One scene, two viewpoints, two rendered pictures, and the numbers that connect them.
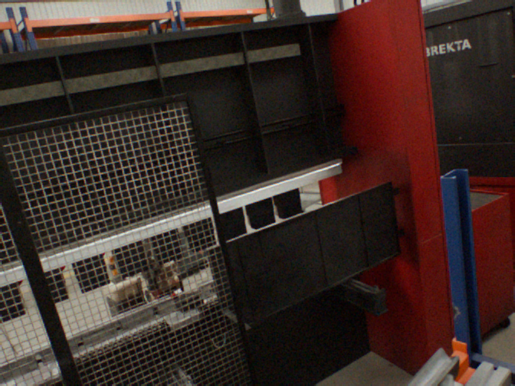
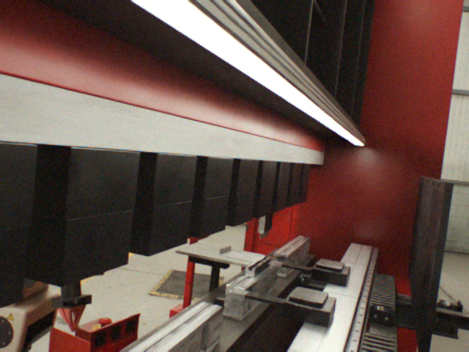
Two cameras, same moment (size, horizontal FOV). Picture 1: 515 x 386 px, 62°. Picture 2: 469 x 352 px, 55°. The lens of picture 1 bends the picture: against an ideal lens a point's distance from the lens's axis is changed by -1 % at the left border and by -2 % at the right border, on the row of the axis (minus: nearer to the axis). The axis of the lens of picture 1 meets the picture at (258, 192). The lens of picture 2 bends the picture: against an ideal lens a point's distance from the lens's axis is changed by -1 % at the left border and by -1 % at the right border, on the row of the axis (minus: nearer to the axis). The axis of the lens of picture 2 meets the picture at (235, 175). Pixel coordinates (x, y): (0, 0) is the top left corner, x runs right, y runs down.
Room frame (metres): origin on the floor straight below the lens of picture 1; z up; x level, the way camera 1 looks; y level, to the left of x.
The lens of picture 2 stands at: (1.39, 1.35, 1.35)
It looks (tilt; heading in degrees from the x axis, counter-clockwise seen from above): 3 degrees down; 316
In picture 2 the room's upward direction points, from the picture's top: 6 degrees clockwise
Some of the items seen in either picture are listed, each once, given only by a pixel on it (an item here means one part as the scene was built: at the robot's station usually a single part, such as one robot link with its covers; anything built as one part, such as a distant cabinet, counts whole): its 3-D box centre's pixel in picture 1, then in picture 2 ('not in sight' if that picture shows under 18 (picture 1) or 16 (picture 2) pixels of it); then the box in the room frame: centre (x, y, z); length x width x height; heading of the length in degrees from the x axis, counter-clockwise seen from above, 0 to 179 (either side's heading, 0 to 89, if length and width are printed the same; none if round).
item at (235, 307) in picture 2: (231, 279); (253, 287); (2.37, 0.26, 0.92); 0.39 x 0.06 x 0.10; 117
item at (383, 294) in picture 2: (234, 296); (382, 295); (1.95, 0.21, 1.02); 0.37 x 0.06 x 0.04; 117
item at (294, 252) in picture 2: not in sight; (292, 254); (2.65, -0.28, 0.92); 0.50 x 0.06 x 0.10; 117
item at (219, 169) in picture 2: (129, 257); (199, 193); (2.14, 0.72, 1.26); 0.15 x 0.09 x 0.17; 117
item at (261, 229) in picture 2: not in sight; (265, 223); (2.40, 0.21, 1.13); 0.10 x 0.02 x 0.10; 117
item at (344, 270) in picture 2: not in sight; (308, 266); (2.25, 0.14, 1.01); 0.26 x 0.12 x 0.05; 27
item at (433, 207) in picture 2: (316, 252); (422, 240); (2.05, -0.23, 1.12); 1.13 x 0.02 x 0.44; 117
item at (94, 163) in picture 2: (48, 286); (77, 207); (1.96, 1.08, 1.26); 0.15 x 0.09 x 0.17; 117
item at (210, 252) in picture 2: not in sight; (220, 254); (2.53, 0.28, 1.00); 0.26 x 0.18 x 0.01; 27
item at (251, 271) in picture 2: not in sight; (259, 265); (2.39, 0.23, 0.98); 0.20 x 0.03 x 0.03; 117
